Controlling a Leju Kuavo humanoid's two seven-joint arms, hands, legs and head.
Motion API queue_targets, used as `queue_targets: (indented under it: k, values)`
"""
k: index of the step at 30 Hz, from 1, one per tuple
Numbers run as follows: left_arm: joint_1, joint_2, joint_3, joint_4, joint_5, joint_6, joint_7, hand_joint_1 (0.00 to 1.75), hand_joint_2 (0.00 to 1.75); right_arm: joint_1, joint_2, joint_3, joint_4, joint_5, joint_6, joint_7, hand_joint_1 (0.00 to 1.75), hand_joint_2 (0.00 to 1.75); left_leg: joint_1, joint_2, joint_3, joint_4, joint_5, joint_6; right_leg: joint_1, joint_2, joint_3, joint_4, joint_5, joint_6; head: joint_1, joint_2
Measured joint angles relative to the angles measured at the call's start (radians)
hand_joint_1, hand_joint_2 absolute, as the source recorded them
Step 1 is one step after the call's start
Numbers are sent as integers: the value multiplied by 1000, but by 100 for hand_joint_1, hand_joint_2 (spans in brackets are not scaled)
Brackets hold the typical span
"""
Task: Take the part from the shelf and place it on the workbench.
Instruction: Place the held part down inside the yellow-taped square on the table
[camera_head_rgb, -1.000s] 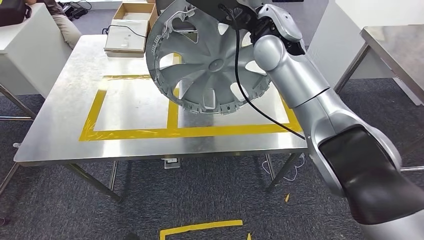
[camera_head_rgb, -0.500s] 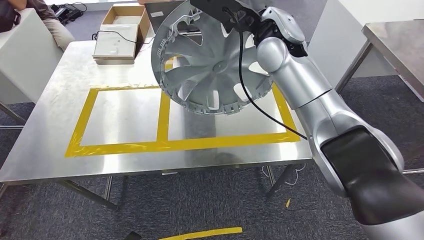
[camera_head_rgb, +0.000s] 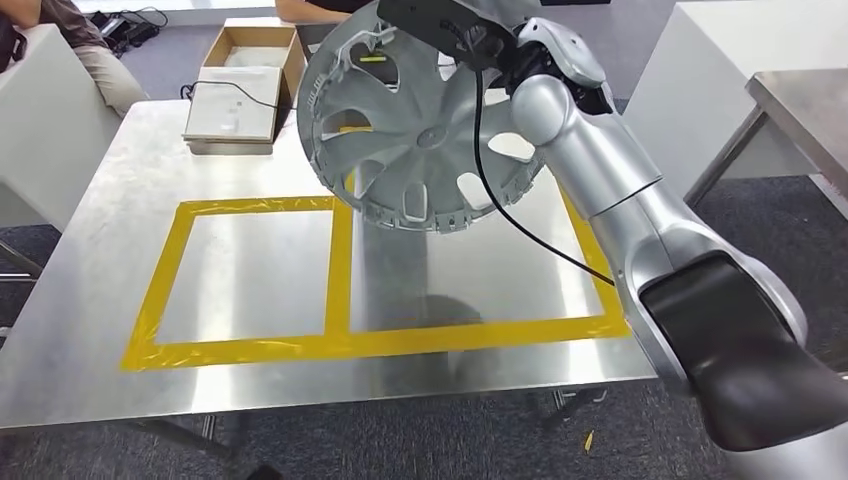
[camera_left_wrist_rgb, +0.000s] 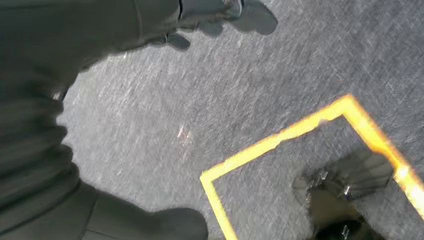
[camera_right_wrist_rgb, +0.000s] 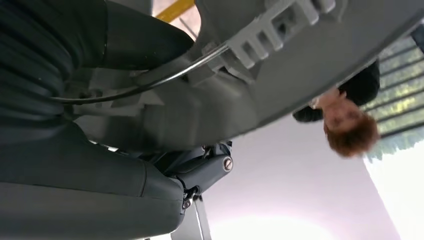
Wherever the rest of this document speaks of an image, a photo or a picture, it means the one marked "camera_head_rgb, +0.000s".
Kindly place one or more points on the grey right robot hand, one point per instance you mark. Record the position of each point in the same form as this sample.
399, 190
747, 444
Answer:
510, 10

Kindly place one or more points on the silver wheel hubcap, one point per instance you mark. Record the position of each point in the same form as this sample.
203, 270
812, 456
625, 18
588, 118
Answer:
397, 152

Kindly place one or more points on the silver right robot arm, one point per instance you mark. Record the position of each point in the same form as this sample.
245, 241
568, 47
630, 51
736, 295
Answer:
596, 159

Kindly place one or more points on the steel workbench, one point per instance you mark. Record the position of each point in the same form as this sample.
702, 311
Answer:
99, 265

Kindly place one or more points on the black case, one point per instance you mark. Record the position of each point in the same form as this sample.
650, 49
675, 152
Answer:
576, 2

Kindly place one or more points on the person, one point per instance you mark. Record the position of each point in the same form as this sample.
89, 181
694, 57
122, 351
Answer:
311, 10
106, 73

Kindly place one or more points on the white desk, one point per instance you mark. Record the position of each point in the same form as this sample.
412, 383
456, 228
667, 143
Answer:
53, 132
715, 66

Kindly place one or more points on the open cardboard box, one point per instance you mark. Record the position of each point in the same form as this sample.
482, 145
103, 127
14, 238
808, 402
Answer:
291, 60

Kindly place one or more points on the white flat box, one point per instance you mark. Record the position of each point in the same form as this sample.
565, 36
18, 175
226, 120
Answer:
232, 112

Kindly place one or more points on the yellow tape scrap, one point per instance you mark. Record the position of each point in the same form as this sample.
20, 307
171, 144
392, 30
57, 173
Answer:
589, 442

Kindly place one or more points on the black bag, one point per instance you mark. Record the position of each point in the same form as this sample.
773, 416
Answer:
10, 46

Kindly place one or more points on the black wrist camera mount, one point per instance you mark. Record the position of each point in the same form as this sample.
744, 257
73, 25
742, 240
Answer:
430, 20

